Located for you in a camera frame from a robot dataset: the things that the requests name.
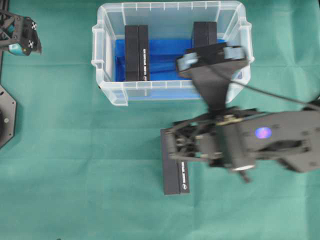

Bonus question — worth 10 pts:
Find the black cable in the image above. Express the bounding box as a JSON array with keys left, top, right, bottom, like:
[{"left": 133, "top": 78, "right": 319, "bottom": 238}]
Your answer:
[{"left": 199, "top": 57, "right": 320, "bottom": 105}]

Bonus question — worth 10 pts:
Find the black realsense box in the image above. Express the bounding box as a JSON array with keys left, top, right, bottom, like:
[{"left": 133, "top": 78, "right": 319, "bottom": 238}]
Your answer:
[
  {"left": 192, "top": 21, "right": 218, "bottom": 48},
  {"left": 160, "top": 128, "right": 190, "bottom": 196},
  {"left": 124, "top": 25, "right": 150, "bottom": 82}
]

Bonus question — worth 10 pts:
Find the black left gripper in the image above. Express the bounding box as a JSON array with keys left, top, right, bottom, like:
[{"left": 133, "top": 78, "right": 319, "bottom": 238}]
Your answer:
[{"left": 8, "top": 15, "right": 42, "bottom": 56}]

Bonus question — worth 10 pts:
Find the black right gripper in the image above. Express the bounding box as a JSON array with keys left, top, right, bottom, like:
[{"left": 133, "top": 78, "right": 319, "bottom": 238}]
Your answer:
[{"left": 168, "top": 107, "right": 255, "bottom": 173}]

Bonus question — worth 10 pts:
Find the blue liner sheet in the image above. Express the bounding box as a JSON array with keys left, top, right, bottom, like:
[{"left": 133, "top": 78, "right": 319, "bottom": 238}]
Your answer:
[{"left": 114, "top": 37, "right": 245, "bottom": 101}]

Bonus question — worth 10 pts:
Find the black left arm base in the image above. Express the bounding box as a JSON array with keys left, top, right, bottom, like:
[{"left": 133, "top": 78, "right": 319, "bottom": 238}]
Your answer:
[{"left": 0, "top": 85, "right": 17, "bottom": 148}]

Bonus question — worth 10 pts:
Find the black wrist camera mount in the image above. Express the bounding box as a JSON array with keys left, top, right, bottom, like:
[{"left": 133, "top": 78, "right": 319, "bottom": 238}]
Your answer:
[{"left": 175, "top": 42, "right": 250, "bottom": 112}]

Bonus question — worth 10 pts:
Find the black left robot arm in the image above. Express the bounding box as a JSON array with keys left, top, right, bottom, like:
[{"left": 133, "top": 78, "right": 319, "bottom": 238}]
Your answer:
[{"left": 0, "top": 0, "right": 42, "bottom": 56}]

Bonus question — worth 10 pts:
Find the clear plastic storage case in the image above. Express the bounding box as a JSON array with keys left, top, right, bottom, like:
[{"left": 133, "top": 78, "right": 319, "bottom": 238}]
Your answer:
[{"left": 91, "top": 0, "right": 255, "bottom": 106}]

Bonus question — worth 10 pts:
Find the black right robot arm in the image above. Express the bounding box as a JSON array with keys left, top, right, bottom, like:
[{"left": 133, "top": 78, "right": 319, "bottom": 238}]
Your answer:
[{"left": 164, "top": 107, "right": 320, "bottom": 175}]

